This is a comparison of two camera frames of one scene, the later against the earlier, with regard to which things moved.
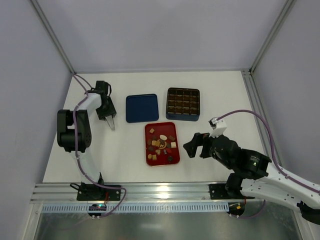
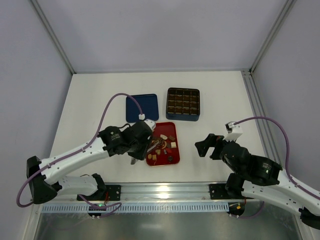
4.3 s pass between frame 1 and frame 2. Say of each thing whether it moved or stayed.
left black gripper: moved
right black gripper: moved
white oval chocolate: stayed
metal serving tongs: moved
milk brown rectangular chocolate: stayed
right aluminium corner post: stayed
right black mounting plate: stayed
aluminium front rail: stayed
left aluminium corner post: stayed
